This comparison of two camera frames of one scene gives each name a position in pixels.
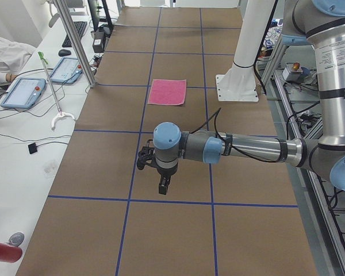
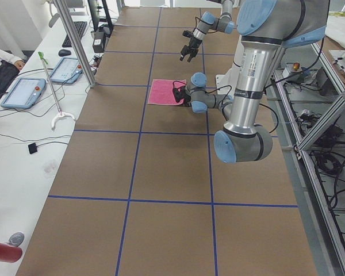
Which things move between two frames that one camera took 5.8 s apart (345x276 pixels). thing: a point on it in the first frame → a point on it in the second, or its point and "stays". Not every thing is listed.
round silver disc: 16,238 stays
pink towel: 168,92 stays
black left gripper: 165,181 → 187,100
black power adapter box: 98,41 stays
